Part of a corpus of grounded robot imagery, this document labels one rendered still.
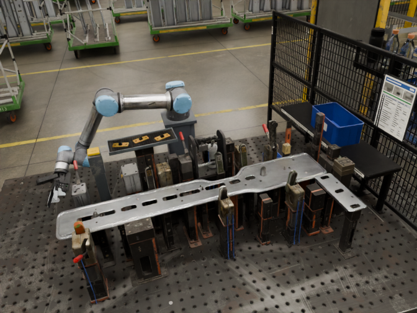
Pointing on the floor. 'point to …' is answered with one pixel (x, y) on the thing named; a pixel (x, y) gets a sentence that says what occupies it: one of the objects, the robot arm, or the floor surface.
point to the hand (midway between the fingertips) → (50, 204)
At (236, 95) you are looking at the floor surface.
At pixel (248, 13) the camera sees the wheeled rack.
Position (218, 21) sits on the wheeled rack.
